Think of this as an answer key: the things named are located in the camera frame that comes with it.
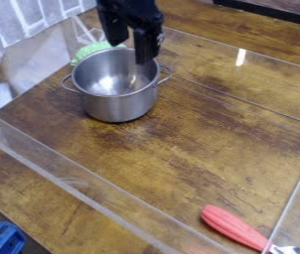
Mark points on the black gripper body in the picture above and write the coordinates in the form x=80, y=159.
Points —
x=138, y=14

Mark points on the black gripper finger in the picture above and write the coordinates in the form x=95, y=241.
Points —
x=147, y=41
x=114, y=29

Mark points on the green knitted object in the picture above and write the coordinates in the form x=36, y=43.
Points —
x=90, y=49

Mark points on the silver metal pot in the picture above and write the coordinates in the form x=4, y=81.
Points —
x=118, y=89

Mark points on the blue object at corner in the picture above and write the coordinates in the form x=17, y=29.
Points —
x=12, y=239

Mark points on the black bar at table edge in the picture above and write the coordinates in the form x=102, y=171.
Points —
x=260, y=10

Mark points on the clear acrylic enclosure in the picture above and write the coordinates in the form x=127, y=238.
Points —
x=102, y=188

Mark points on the red handled utensil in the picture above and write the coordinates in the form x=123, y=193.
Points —
x=237, y=230

